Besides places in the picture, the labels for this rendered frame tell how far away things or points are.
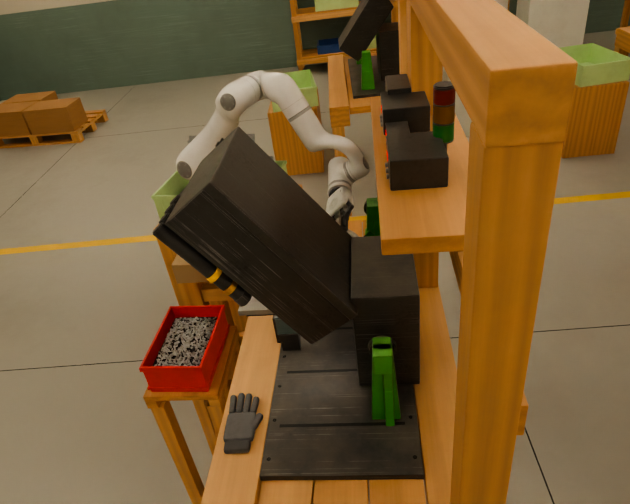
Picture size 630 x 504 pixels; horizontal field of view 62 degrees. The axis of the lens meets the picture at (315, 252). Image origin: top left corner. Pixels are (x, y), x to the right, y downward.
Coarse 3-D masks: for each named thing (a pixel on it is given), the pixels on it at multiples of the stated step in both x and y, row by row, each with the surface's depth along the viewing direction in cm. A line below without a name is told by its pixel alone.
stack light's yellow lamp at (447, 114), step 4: (436, 108) 119; (440, 108) 119; (444, 108) 118; (448, 108) 118; (452, 108) 119; (436, 112) 120; (440, 112) 119; (444, 112) 119; (448, 112) 119; (452, 112) 119; (436, 116) 120; (440, 116) 120; (444, 116) 119; (448, 116) 120; (452, 116) 120; (436, 120) 121; (440, 120) 120; (444, 120) 120; (448, 120) 120; (452, 120) 121; (436, 124) 121; (440, 124) 121; (444, 124) 121; (448, 124) 121
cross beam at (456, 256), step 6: (450, 252) 155; (456, 252) 144; (462, 252) 142; (456, 258) 144; (462, 258) 139; (456, 264) 145; (462, 264) 137; (456, 270) 145; (456, 276) 146; (522, 402) 99; (522, 408) 99; (522, 414) 100; (522, 420) 101; (522, 426) 102; (522, 432) 103
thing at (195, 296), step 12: (192, 288) 229; (204, 288) 231; (216, 288) 230; (192, 300) 233; (204, 300) 234; (216, 300) 234; (228, 300) 233; (228, 312) 271; (240, 336) 279; (228, 384) 264
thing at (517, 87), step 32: (416, 0) 124; (448, 0) 91; (480, 0) 87; (448, 32) 80; (480, 32) 69; (512, 32) 67; (448, 64) 82; (480, 64) 60; (512, 64) 56; (544, 64) 55; (576, 64) 54; (480, 96) 61; (512, 96) 56; (544, 96) 56; (480, 128) 62; (512, 128) 58; (544, 128) 58
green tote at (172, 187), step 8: (176, 176) 289; (168, 184) 281; (176, 184) 290; (184, 184) 298; (160, 192) 274; (168, 192) 282; (176, 192) 290; (160, 200) 268; (168, 200) 267; (160, 208) 271; (160, 216) 274
